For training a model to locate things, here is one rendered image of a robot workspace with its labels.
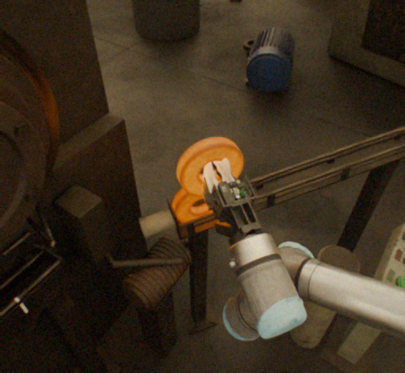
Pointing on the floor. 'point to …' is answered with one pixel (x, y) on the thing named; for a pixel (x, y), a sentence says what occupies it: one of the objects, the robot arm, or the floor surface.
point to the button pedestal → (338, 338)
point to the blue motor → (270, 60)
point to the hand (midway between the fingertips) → (210, 162)
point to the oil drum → (165, 2)
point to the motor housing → (157, 292)
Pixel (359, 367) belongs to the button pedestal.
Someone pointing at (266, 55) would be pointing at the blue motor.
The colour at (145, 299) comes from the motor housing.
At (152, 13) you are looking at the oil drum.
